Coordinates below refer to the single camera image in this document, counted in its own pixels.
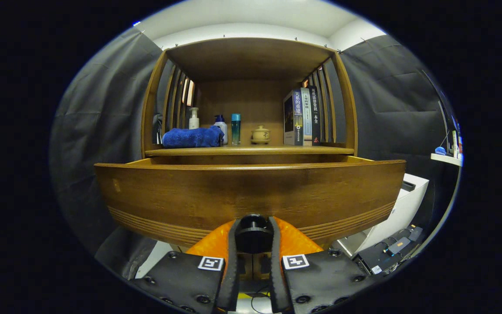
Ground white shelf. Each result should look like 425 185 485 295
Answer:
431 153 463 167

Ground white bottle with blue cap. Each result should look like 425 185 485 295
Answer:
214 115 228 145

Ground wooden countertop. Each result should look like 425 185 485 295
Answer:
145 142 355 157

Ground black floor cables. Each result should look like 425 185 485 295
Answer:
251 286 273 313

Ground wooden cabinet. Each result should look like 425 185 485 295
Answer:
141 37 358 282

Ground book with blue spine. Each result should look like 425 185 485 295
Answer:
283 89 304 146

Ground blue towel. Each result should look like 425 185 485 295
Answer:
162 126 225 149

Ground beige lidded teacup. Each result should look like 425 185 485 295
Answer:
251 126 271 145

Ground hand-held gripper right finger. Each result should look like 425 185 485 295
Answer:
268 216 376 314

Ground book with black spine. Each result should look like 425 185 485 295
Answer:
309 85 321 146

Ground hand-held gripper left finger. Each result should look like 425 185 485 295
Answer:
130 217 239 314

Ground wooden drawer with black knob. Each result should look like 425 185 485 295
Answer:
94 156 406 254

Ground white box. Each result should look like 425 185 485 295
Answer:
337 173 429 257

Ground book with white spine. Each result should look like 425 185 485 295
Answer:
300 87 312 147

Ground clear blue bottle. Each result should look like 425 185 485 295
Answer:
231 113 241 146

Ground black device box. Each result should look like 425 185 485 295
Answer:
356 225 424 275

